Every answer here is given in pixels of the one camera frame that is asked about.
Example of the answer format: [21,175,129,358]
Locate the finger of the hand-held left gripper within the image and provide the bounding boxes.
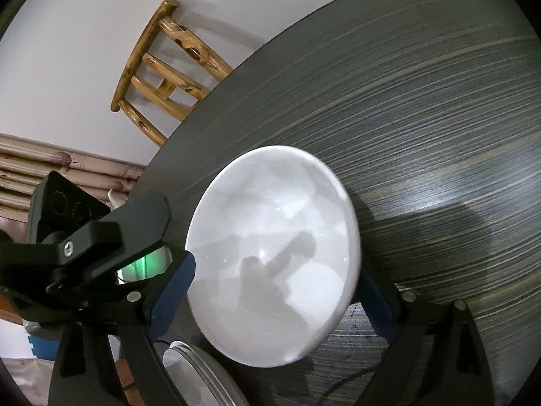
[46,191,172,302]

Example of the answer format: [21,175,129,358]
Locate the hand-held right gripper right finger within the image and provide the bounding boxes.
[355,268,493,406]

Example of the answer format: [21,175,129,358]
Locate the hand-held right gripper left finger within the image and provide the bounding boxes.
[46,250,197,406]

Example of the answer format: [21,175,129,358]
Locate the small white floral plate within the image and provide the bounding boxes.
[163,340,231,406]

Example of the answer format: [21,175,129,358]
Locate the white bowl pink blossoms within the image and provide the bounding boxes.
[185,145,362,368]

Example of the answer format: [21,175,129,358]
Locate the large white floral plate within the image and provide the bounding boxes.
[186,342,251,406]

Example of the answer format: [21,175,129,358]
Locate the blue foam mat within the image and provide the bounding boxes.
[29,328,64,359]

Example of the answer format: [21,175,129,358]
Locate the wooden chair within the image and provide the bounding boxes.
[111,0,234,148]

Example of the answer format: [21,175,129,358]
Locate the pink printed cloth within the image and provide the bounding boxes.
[0,357,55,406]

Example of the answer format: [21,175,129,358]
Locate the black cable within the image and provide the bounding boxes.
[325,366,383,406]

